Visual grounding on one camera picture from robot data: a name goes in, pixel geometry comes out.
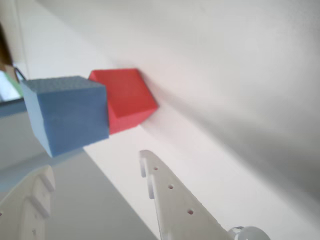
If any red foam cube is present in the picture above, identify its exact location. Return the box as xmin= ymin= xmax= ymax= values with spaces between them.
xmin=89 ymin=68 xmax=160 ymax=135

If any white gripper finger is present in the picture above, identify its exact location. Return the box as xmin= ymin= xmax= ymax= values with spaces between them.
xmin=0 ymin=164 xmax=56 ymax=240
xmin=139 ymin=149 xmax=271 ymax=240

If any blue foam cube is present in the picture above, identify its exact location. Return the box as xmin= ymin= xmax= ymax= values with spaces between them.
xmin=19 ymin=76 xmax=110 ymax=158

